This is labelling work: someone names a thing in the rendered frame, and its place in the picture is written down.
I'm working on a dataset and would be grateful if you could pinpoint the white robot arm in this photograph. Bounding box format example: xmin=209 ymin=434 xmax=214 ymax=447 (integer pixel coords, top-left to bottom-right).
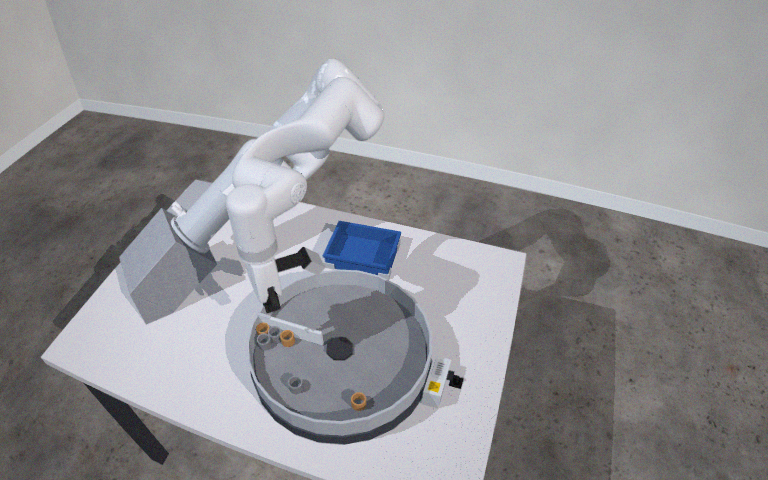
xmin=171 ymin=59 xmax=384 ymax=263

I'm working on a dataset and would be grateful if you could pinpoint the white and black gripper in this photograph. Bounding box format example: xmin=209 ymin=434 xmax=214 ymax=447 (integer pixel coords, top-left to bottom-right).
xmin=239 ymin=247 xmax=282 ymax=313

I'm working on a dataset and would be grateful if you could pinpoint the blue crate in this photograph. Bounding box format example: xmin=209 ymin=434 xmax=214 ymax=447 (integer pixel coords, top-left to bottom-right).
xmin=323 ymin=221 xmax=401 ymax=280

